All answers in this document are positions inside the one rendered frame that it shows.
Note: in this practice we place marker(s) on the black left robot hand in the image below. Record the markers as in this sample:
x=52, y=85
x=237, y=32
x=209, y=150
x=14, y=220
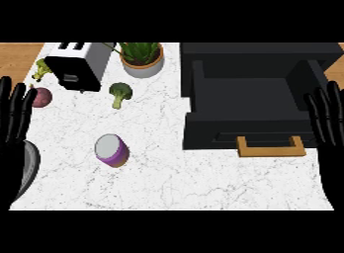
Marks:
x=2, y=145

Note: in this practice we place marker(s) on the green broccoli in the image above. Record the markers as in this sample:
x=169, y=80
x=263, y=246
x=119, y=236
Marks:
x=120, y=93

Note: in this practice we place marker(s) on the dark grey open drawer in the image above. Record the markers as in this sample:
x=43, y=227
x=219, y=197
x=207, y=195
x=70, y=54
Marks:
x=250, y=112

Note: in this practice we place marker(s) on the dark red onion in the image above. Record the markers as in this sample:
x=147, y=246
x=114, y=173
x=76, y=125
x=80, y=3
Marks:
x=42, y=97

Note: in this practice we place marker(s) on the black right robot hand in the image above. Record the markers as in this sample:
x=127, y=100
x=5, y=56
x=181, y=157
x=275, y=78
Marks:
x=339, y=154

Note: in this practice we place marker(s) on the potted green plant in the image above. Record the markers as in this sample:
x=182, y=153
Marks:
x=141, y=59

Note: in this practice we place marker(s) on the yellow-green vegetable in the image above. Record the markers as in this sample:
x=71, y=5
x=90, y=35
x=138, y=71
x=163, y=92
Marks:
x=42, y=69

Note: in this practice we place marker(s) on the dark grey drawer cabinet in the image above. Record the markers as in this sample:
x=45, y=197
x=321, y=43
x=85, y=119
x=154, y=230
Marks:
x=262, y=66

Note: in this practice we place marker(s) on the purple can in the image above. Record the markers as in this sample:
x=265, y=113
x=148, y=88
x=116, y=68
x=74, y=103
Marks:
x=111, y=151

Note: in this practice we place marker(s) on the grey round plate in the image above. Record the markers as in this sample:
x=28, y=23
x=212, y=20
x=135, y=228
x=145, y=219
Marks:
x=28, y=168

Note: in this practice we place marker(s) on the white and black toaster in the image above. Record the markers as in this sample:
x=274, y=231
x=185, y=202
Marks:
x=77, y=67

